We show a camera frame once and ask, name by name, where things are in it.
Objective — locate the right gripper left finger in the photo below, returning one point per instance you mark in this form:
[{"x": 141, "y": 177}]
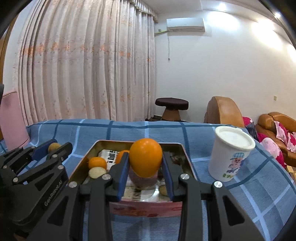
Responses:
[{"x": 64, "y": 220}]

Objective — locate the brown leather armchair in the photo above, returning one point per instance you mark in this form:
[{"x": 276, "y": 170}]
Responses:
[{"x": 223, "y": 110}]

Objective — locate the pink metal tin box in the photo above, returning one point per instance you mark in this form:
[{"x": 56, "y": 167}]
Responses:
[{"x": 137, "y": 202}]

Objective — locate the large round orange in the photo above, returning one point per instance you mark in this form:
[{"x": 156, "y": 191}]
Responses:
[{"x": 120, "y": 155}]

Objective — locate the brown leather sofa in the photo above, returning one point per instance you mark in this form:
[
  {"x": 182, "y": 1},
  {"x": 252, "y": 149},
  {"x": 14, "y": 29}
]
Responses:
[{"x": 281, "y": 129}]

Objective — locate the purple beetroot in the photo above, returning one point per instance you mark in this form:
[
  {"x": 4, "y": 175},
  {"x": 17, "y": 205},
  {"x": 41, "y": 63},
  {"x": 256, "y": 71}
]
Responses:
[{"x": 140, "y": 182}]

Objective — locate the oval orange citrus fruit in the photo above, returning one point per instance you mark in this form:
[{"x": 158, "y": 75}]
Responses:
[{"x": 145, "y": 157}]

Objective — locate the small yellow kumquat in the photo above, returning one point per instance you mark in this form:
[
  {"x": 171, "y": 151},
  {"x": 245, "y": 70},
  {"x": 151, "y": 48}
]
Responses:
[{"x": 163, "y": 190}]

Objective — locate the pink cylindrical appliance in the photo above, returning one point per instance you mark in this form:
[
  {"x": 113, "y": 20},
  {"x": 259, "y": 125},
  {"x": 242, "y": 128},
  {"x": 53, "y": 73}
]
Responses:
[{"x": 13, "y": 125}]

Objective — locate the blue plaid tablecloth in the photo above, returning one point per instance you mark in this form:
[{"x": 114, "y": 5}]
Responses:
[{"x": 262, "y": 186}]

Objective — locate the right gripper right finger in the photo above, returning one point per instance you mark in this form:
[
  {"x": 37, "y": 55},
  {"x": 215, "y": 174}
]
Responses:
[{"x": 226, "y": 219}]

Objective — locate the white air conditioner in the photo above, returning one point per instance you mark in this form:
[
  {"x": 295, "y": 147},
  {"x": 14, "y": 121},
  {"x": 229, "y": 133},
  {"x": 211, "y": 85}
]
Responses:
[{"x": 185, "y": 24}]

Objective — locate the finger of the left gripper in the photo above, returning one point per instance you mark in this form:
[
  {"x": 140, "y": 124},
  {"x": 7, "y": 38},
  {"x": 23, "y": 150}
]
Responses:
[
  {"x": 54, "y": 158},
  {"x": 17, "y": 159}
]

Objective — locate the white paper cup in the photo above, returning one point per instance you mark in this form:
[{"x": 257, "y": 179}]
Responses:
[{"x": 231, "y": 147}]

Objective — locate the pink floral curtain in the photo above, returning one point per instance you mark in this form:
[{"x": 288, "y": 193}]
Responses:
[{"x": 87, "y": 59}]

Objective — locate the small orange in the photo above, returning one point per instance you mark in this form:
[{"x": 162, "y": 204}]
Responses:
[{"x": 97, "y": 162}]

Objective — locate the dark round stool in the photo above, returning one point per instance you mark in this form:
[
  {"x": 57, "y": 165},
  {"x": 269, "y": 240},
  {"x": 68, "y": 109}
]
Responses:
[{"x": 172, "y": 107}]

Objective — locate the pink floral blanket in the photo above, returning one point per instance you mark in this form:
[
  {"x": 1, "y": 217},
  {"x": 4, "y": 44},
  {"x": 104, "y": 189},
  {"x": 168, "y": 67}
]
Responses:
[{"x": 266, "y": 142}]

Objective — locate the small brown longan fruit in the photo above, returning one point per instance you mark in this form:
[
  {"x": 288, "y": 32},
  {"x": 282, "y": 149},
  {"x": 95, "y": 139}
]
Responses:
[{"x": 53, "y": 146}]

